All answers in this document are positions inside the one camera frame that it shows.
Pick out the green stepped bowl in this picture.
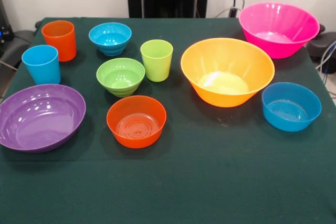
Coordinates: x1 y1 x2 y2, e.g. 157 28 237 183
96 57 146 98

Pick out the green plastic cup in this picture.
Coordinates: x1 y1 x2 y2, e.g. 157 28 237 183
140 39 174 82

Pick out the orange round bowl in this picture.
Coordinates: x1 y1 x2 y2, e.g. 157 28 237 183
106 95 167 149

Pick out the large yellow-orange bowl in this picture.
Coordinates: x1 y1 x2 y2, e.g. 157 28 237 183
180 37 276 108

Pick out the light blue stepped bowl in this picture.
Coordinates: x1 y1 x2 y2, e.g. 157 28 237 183
88 22 132 57

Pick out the dark green tablecloth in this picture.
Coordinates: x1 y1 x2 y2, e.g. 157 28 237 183
0 17 336 224

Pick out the orange plastic cup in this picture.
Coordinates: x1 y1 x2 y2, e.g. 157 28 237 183
41 20 77 63

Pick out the blue round bowl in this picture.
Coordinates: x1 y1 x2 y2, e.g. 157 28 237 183
261 82 322 132

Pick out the blue plastic cup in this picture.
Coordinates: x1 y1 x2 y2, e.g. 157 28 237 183
21 45 62 86

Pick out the large purple bowl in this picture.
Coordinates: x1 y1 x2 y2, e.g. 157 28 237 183
0 83 87 154

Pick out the large pink bowl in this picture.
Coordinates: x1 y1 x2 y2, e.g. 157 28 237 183
238 2 321 59

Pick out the black equipment base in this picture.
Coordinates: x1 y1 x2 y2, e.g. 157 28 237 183
306 23 336 63

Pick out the black computer case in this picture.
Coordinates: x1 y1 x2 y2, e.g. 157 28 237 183
0 0 14 57

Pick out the white cable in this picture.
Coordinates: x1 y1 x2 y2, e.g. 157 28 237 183
214 7 241 18

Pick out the grey cable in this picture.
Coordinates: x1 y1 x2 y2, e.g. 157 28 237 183
314 39 336 78

